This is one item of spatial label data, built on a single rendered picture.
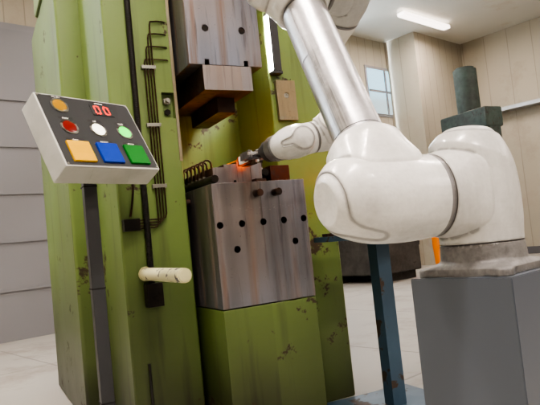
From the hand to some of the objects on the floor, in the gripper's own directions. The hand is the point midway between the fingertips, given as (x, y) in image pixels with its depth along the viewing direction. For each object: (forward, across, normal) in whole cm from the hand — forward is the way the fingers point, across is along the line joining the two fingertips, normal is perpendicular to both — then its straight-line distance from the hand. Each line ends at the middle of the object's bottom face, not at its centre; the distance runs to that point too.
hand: (248, 159), depth 212 cm
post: (-3, -58, -100) cm, 115 cm away
